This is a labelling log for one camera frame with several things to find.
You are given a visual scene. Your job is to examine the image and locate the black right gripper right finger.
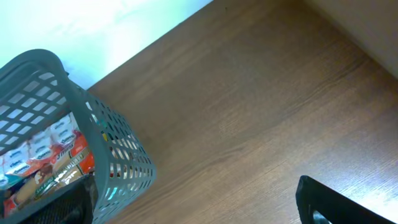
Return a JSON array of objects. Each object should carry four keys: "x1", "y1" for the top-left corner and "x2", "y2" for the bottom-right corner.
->
[{"x1": 295, "y1": 175, "x2": 394, "y2": 224}]

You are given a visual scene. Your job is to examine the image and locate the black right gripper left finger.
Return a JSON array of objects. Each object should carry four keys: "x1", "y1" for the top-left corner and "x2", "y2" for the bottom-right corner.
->
[{"x1": 1, "y1": 175, "x2": 98, "y2": 224}]

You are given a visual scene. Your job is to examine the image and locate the spaghetti pasta packet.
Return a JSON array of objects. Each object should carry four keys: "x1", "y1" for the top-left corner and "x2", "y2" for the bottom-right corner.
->
[{"x1": 4, "y1": 135, "x2": 95, "y2": 217}]

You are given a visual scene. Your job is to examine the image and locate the colourful tissue multipack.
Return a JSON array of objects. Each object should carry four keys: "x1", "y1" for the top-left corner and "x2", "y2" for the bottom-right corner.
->
[{"x1": 1, "y1": 113, "x2": 81, "y2": 190}]

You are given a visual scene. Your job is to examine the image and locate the dark grey plastic basket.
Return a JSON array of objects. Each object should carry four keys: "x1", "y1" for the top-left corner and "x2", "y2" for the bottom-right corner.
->
[{"x1": 1, "y1": 49, "x2": 156, "y2": 223}]

